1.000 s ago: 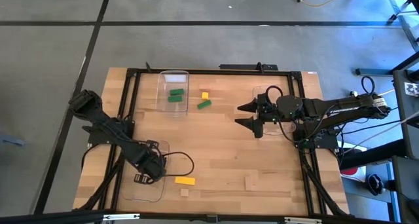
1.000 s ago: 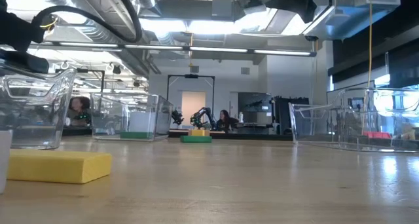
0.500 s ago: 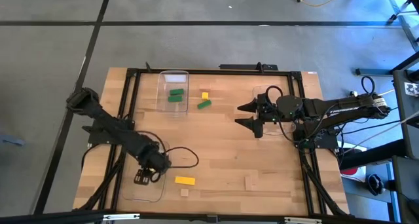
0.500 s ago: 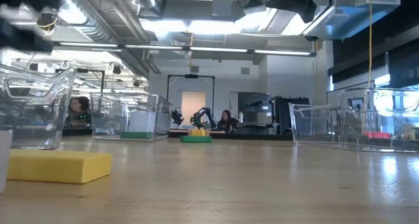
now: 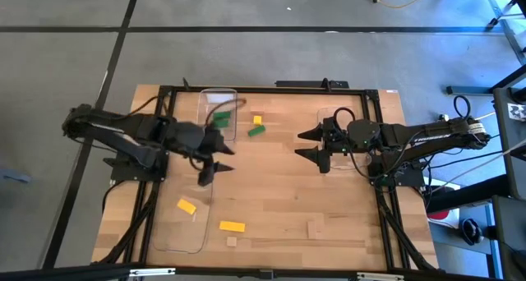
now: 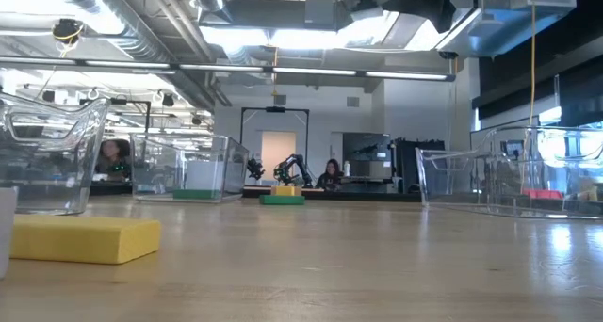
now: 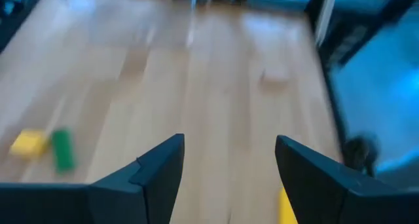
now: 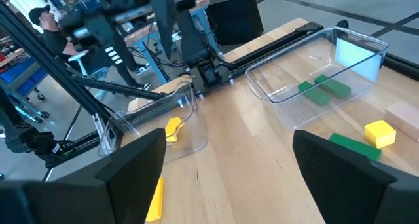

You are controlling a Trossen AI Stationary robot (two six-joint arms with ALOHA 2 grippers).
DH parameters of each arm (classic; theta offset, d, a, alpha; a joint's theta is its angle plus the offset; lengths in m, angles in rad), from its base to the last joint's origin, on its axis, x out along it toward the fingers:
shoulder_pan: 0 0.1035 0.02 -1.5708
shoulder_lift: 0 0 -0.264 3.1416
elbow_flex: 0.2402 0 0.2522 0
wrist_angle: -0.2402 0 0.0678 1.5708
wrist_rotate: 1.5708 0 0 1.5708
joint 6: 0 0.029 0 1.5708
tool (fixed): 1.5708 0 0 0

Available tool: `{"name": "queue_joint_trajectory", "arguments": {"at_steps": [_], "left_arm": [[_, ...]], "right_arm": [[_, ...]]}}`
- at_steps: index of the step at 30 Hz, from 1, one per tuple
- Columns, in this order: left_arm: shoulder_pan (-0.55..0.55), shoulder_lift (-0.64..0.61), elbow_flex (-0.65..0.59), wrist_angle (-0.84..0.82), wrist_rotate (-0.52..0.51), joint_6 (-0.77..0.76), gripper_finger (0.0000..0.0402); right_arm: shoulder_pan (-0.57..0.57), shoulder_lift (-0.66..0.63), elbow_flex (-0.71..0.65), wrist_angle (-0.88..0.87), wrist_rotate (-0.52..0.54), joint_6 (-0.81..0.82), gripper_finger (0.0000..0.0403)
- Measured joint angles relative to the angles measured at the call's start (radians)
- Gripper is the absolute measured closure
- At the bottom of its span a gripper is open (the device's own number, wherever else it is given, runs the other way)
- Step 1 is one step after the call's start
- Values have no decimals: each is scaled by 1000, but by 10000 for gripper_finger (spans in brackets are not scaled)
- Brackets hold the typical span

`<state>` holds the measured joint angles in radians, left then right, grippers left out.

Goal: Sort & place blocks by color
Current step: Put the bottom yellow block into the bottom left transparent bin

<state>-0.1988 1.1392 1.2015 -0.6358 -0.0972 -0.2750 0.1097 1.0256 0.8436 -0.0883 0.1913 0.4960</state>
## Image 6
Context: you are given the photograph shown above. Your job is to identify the green block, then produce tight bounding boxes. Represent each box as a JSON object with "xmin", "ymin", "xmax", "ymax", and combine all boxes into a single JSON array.
[
  {"xmin": 171, "ymin": 188, "xmax": 222, "ymax": 201},
  {"xmin": 258, "ymin": 194, "xmax": 306, "ymax": 207}
]

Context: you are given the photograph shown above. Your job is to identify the clear plastic bin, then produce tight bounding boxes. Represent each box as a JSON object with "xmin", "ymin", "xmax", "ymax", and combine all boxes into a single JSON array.
[
  {"xmin": 0, "ymin": 91, "xmax": 111, "ymax": 217},
  {"xmin": 129, "ymin": 132, "xmax": 252, "ymax": 204},
  {"xmin": 415, "ymin": 125, "xmax": 603, "ymax": 221}
]

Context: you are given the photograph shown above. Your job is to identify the yellow block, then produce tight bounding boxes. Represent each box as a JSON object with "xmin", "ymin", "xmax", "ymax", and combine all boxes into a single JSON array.
[{"xmin": 8, "ymin": 214, "xmax": 163, "ymax": 266}]

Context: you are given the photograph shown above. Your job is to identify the person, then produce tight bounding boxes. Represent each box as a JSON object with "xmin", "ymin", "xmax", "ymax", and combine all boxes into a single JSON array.
[
  {"xmin": 95, "ymin": 138, "xmax": 132, "ymax": 181},
  {"xmin": 314, "ymin": 158, "xmax": 344, "ymax": 192}
]

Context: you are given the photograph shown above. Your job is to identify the grey cabinet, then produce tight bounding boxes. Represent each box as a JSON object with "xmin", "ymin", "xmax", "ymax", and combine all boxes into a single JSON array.
[{"xmin": 341, "ymin": 132, "xmax": 392, "ymax": 192}]

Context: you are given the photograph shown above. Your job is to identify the long linear ceiling light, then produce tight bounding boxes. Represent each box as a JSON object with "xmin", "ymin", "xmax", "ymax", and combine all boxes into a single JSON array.
[{"xmin": 0, "ymin": 56, "xmax": 457, "ymax": 83}]

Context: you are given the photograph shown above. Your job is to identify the white paper label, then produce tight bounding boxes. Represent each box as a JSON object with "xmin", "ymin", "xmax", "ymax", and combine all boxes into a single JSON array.
[{"xmin": 184, "ymin": 159, "xmax": 226, "ymax": 191}]

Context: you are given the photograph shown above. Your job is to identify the black cabinet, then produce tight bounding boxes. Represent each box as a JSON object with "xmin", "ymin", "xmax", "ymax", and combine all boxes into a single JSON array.
[{"xmin": 389, "ymin": 137, "xmax": 447, "ymax": 195}]

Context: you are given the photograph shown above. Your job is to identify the red box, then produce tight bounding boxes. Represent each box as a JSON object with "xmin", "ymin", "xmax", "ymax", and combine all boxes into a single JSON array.
[{"xmin": 522, "ymin": 188, "xmax": 565, "ymax": 201}]

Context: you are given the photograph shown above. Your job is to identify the white block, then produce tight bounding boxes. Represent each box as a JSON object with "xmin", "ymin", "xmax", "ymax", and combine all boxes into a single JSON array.
[{"xmin": 0, "ymin": 185, "xmax": 19, "ymax": 280}]

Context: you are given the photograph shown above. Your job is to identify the black gantry frame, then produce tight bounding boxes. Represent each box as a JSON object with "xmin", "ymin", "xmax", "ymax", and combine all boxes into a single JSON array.
[{"xmin": 238, "ymin": 105, "xmax": 311, "ymax": 173}]

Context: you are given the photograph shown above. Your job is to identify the black aluminium table frame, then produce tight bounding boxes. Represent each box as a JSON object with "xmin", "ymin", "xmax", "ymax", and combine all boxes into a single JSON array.
[{"xmin": 84, "ymin": 183, "xmax": 423, "ymax": 204}]

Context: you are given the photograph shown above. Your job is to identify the large metal ventilation duct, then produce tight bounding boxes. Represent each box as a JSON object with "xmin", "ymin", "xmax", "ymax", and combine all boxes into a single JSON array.
[{"xmin": 435, "ymin": 0, "xmax": 579, "ymax": 60}]

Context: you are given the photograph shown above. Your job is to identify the black ceiling cord reel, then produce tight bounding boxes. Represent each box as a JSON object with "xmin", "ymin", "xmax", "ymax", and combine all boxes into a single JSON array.
[{"xmin": 50, "ymin": 17, "xmax": 87, "ymax": 46}]

